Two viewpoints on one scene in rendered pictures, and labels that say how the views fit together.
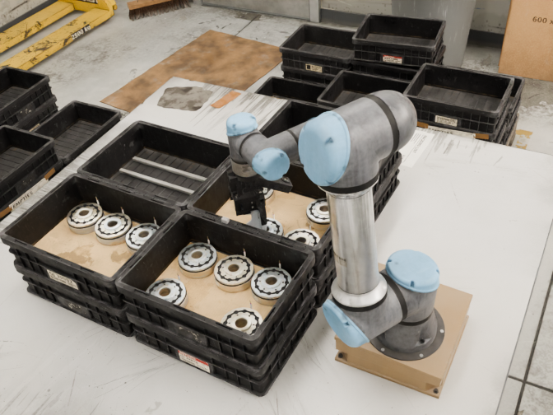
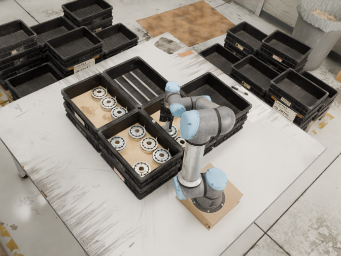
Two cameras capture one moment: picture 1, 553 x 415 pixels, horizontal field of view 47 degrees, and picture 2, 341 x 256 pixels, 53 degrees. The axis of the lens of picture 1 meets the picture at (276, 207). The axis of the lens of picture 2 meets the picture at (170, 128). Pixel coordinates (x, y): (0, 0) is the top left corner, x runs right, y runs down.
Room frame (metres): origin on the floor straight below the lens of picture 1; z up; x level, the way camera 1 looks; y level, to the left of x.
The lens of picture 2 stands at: (-0.02, -0.16, 2.43)
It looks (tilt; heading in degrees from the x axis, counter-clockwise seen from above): 50 degrees down; 9
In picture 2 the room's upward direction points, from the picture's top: 9 degrees clockwise
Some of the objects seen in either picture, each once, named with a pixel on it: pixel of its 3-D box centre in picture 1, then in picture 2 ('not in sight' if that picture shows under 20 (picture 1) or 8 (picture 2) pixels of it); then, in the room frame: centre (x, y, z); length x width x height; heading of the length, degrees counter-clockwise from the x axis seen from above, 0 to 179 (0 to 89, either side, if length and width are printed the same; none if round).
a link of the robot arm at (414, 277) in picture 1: (408, 284); (213, 182); (0.95, -0.27, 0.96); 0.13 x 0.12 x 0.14; 118
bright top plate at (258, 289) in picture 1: (271, 282); (161, 155); (1.08, 0.03, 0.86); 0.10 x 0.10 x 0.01
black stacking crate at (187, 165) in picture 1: (162, 175); (138, 87); (1.55, 0.33, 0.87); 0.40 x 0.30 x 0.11; 57
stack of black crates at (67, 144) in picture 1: (79, 157); (113, 51); (2.49, 0.90, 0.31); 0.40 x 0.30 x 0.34; 149
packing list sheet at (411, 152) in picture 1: (381, 139); (245, 102); (1.85, -0.39, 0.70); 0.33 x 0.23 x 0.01; 59
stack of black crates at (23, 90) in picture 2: not in sight; (38, 89); (1.81, 1.31, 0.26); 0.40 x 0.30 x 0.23; 149
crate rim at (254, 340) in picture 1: (216, 271); (140, 142); (1.08, 0.16, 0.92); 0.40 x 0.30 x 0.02; 57
